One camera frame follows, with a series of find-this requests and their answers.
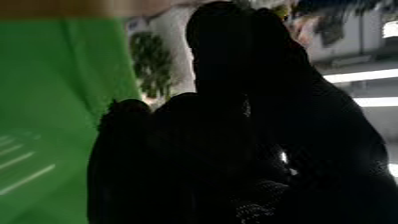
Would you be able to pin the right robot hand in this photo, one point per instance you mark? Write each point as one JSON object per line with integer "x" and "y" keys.
{"x": 250, "y": 140}

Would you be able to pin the green plant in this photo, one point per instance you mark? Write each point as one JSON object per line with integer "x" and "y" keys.
{"x": 152, "y": 63}

